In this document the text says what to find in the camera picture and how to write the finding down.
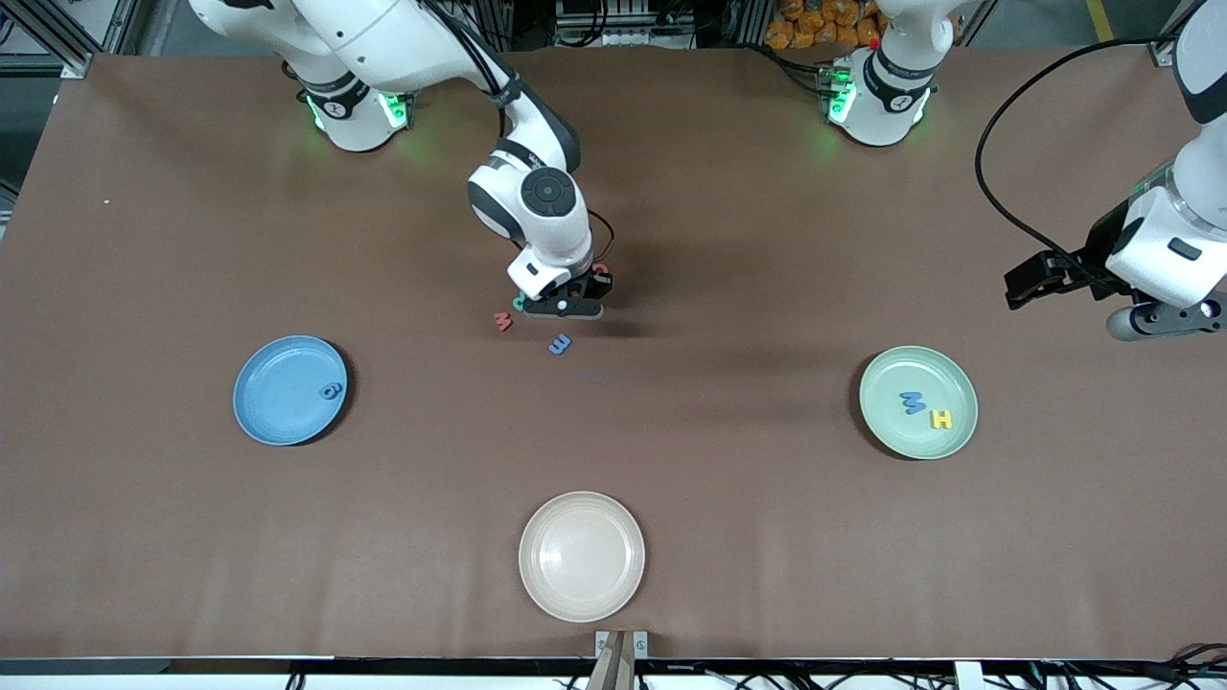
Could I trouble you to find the brown table cover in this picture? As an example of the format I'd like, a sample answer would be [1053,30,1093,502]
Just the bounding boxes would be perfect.
[0,46,1227,662]

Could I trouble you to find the tan mounting pole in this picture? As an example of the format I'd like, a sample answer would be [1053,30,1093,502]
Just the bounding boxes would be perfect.
[587,632,637,690]

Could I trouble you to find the orange snack packets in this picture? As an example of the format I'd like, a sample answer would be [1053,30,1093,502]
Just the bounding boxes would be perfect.
[764,0,888,51]

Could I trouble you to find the beige plate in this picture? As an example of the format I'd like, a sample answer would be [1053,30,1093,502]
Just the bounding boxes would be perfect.
[519,491,646,624]

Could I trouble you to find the red black cable bundle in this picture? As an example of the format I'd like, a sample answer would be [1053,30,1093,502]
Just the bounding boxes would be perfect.
[1035,640,1227,690]

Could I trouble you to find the light green plate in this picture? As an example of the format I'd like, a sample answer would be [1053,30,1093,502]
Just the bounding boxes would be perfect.
[859,345,980,461]

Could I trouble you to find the black equipment rack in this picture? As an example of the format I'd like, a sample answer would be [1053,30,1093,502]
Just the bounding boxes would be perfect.
[556,0,696,49]

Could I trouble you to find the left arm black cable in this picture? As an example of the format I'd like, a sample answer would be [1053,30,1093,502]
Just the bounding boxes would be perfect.
[974,36,1178,258]

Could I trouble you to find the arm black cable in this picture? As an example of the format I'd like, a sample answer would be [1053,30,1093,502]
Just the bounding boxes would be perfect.
[974,36,1178,258]
[412,0,615,269]

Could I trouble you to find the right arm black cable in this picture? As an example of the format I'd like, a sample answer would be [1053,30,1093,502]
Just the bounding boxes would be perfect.
[412,0,615,269]

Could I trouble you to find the blue plate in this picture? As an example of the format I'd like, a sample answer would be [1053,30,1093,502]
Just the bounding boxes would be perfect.
[233,334,349,448]

